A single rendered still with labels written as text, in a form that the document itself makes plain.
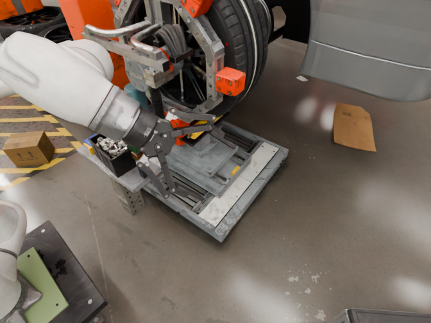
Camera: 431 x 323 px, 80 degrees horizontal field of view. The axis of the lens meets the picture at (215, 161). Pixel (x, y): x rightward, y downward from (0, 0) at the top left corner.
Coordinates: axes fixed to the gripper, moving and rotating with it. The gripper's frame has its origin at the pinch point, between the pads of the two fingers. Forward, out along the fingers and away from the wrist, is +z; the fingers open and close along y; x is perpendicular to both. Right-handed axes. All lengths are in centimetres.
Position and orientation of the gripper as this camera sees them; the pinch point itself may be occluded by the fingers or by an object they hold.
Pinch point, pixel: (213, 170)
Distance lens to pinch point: 57.6
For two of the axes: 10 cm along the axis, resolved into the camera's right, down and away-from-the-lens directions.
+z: 7.7, 4.6, 4.5
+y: 5.2, -8.5, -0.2
